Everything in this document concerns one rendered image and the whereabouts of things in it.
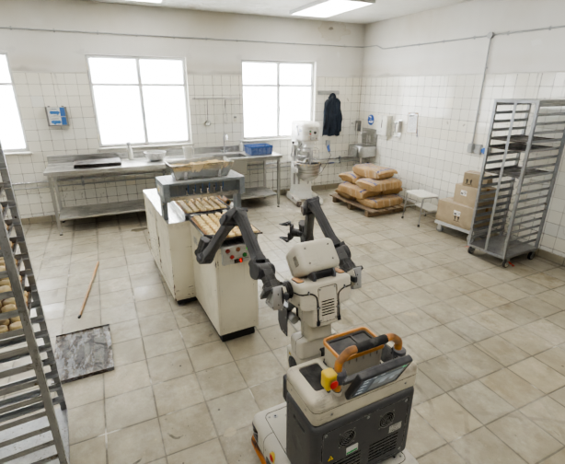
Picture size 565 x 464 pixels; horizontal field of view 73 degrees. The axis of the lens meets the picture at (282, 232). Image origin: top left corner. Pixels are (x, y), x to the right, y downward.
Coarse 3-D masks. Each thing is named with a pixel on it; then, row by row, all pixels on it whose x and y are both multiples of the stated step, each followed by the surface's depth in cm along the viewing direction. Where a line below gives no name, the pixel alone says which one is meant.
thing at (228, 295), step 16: (192, 224) 326; (192, 240) 335; (240, 240) 292; (192, 256) 346; (208, 272) 304; (224, 272) 288; (240, 272) 294; (208, 288) 313; (224, 288) 292; (240, 288) 299; (256, 288) 306; (208, 304) 321; (224, 304) 297; (240, 304) 304; (256, 304) 311; (224, 320) 302; (240, 320) 309; (256, 320) 316; (224, 336) 310; (240, 336) 318
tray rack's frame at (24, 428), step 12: (60, 408) 228; (36, 420) 219; (60, 420) 220; (0, 432) 212; (12, 432) 212; (24, 432) 212; (48, 432) 212; (12, 444) 205; (24, 444) 205; (36, 444) 205; (0, 456) 198; (24, 456) 198; (36, 456) 198; (48, 456) 198
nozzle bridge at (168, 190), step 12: (156, 180) 338; (168, 180) 327; (180, 180) 328; (192, 180) 328; (204, 180) 330; (216, 180) 335; (228, 180) 349; (240, 180) 346; (168, 192) 319; (180, 192) 332; (192, 192) 337; (204, 192) 342; (216, 192) 342; (228, 192) 348; (240, 192) 349; (240, 204) 365
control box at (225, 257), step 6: (228, 246) 282; (234, 246) 282; (240, 246) 284; (222, 252) 279; (234, 252) 283; (240, 252) 286; (246, 252) 288; (222, 258) 281; (228, 258) 282; (234, 258) 285; (240, 258) 287; (246, 258) 289; (222, 264) 284; (228, 264) 284
